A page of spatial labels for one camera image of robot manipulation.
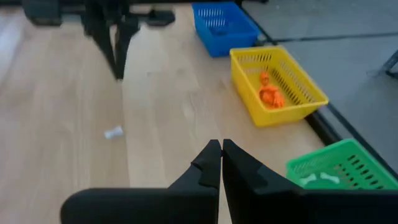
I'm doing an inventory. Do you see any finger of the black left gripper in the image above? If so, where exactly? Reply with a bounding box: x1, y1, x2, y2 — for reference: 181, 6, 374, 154
114, 18, 141, 81
91, 24, 119, 80

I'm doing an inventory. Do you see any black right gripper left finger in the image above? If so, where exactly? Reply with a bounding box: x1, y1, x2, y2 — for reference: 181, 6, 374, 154
60, 139, 222, 224

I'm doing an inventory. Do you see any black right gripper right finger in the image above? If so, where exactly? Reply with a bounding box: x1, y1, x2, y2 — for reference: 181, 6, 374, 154
221, 138, 398, 224

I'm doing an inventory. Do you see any white plastic bone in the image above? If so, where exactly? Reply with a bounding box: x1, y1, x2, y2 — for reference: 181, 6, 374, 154
104, 125, 124, 140
298, 173, 318, 187
320, 172, 341, 184

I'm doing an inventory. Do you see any green plastic basket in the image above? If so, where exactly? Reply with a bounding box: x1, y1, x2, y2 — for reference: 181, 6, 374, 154
285, 138, 398, 191

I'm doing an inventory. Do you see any orange pumpkin decoration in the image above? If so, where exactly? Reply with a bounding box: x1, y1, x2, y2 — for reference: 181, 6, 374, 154
259, 71, 271, 86
259, 85, 279, 102
267, 95, 286, 110

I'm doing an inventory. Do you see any yellow plastic basket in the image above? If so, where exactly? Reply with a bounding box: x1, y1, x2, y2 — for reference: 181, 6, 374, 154
229, 45, 330, 129

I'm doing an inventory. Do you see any blue plastic basket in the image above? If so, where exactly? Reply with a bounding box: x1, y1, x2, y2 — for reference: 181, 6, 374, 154
191, 1, 261, 58

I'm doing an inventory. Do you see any grey stand leg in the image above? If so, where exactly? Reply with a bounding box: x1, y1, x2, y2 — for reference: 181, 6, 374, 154
366, 49, 398, 79

